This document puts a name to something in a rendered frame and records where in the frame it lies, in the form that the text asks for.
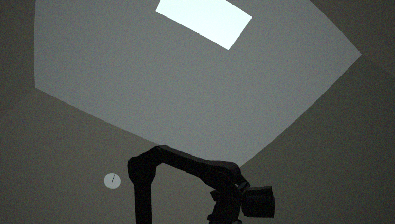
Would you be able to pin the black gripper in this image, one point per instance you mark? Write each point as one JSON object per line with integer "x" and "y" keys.
{"x": 223, "y": 216}

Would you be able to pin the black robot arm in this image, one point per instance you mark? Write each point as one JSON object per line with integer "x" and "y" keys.
{"x": 220, "y": 175}

